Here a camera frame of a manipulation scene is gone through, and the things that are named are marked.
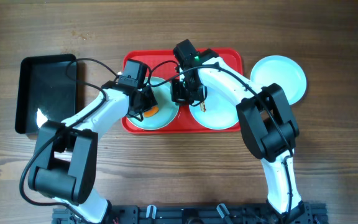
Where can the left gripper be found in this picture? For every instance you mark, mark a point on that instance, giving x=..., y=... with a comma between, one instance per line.
x=148, y=101

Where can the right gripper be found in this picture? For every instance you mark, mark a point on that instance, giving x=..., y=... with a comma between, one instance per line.
x=179, y=99

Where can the orange sponge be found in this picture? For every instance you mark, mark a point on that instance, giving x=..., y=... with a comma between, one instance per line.
x=149, y=113

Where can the light blue plate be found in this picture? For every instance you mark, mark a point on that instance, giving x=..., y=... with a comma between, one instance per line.
x=282, y=71
x=215, y=112
x=167, y=110

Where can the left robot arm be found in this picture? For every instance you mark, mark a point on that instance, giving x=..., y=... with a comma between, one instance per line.
x=63, y=166

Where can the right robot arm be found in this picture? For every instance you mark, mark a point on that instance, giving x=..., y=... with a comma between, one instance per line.
x=267, y=123

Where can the red plastic tray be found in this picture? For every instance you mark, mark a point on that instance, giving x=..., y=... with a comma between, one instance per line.
x=184, y=121

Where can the black rectangular water tray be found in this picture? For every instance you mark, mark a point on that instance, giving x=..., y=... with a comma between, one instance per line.
x=46, y=91

